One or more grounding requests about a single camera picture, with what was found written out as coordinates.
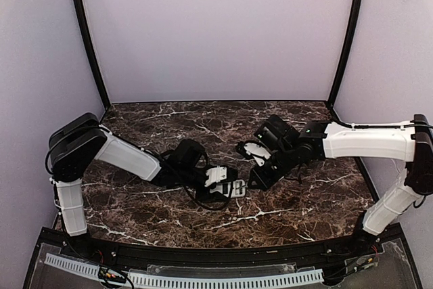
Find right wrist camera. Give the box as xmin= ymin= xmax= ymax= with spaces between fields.
xmin=254 ymin=114 xmax=300 ymax=152

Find white remote control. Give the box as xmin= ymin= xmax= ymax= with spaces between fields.
xmin=213 ymin=179 xmax=246 ymax=198

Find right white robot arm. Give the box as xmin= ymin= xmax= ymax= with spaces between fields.
xmin=238 ymin=114 xmax=432 ymax=236

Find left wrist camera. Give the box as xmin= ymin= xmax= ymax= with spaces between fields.
xmin=173 ymin=139 xmax=206 ymax=167

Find white slotted cable duct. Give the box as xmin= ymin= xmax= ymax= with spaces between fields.
xmin=44 ymin=253 xmax=324 ymax=288

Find right black frame post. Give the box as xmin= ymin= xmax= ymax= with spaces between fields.
xmin=326 ymin=0 xmax=362 ymax=111

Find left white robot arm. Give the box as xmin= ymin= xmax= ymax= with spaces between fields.
xmin=45 ymin=113 xmax=237 ymax=237

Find black frame post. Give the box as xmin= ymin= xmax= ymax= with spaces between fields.
xmin=73 ymin=0 xmax=111 ymax=110
xmin=326 ymin=0 xmax=362 ymax=111

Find left black frame post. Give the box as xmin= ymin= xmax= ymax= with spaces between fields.
xmin=73 ymin=0 xmax=111 ymax=110

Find black front rail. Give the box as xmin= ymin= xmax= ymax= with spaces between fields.
xmin=57 ymin=231 xmax=383 ymax=271

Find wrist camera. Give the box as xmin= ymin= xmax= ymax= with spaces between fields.
xmin=254 ymin=114 xmax=300 ymax=152
xmin=173 ymin=139 xmax=206 ymax=167

